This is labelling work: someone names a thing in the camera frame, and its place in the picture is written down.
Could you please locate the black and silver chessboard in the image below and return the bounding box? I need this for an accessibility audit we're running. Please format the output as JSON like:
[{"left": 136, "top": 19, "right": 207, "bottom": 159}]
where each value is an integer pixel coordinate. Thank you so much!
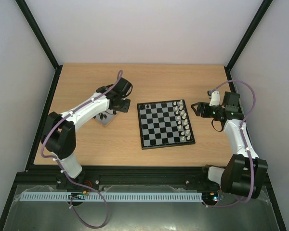
[{"left": 137, "top": 99, "right": 196, "bottom": 150}]

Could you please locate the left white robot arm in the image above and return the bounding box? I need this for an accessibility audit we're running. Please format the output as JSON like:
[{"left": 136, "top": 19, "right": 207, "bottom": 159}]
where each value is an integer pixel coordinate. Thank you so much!
[{"left": 40, "top": 77, "right": 133, "bottom": 179}]

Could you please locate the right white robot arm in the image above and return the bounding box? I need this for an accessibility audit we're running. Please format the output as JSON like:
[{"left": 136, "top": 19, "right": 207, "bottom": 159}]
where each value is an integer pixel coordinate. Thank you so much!
[{"left": 191, "top": 91, "right": 268, "bottom": 199}]

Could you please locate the black chess piece in tray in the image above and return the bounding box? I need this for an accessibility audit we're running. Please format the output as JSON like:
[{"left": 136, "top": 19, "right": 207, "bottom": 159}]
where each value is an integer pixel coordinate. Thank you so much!
[{"left": 100, "top": 114, "right": 107, "bottom": 120}]

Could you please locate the metal tray with wooden rim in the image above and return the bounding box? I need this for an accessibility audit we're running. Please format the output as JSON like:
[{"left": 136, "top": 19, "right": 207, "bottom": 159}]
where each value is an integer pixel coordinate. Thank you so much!
[{"left": 93, "top": 109, "right": 118, "bottom": 127}]

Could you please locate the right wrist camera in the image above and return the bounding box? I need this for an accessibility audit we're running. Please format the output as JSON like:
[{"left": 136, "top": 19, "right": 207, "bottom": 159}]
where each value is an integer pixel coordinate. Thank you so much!
[{"left": 207, "top": 90, "right": 220, "bottom": 106}]

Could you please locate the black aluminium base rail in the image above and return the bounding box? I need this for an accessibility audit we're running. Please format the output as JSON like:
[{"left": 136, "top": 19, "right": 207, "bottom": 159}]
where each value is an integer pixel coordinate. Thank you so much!
[{"left": 13, "top": 165, "right": 218, "bottom": 192}]

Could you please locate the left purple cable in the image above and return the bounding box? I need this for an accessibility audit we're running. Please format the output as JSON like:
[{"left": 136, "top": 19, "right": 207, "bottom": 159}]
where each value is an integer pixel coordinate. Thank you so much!
[{"left": 40, "top": 70, "right": 124, "bottom": 228}]

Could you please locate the black frame post right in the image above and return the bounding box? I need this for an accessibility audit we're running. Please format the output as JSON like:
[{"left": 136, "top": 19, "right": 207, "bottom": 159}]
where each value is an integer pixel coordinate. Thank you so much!
[{"left": 226, "top": 0, "right": 273, "bottom": 69}]

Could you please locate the black frame post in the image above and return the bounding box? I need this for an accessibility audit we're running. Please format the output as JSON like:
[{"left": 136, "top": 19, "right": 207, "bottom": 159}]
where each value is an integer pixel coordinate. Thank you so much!
[
  {"left": 226, "top": 0, "right": 273, "bottom": 69},
  {"left": 15, "top": 0, "right": 63, "bottom": 70}
]

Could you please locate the light blue slotted cable duct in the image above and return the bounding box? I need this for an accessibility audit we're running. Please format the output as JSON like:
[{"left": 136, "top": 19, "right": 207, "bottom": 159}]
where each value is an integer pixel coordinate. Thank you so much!
[{"left": 20, "top": 192, "right": 203, "bottom": 202}]

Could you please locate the black frame post left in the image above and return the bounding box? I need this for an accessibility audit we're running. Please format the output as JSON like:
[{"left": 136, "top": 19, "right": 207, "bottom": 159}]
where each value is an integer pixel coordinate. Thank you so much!
[{"left": 15, "top": 0, "right": 63, "bottom": 70}]

